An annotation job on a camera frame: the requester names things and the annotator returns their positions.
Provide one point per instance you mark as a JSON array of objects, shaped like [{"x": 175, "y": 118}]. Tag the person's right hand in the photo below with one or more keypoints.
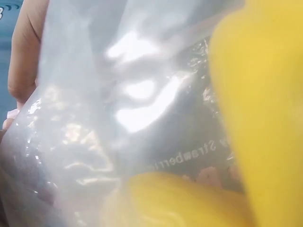
[{"x": 26, "y": 59}]

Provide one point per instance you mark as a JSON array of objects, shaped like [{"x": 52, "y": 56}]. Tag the person's right fingers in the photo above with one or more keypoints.
[{"x": 10, "y": 120}]

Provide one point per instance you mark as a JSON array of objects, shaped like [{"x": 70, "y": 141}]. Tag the clear plastic bag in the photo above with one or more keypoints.
[{"x": 99, "y": 106}]

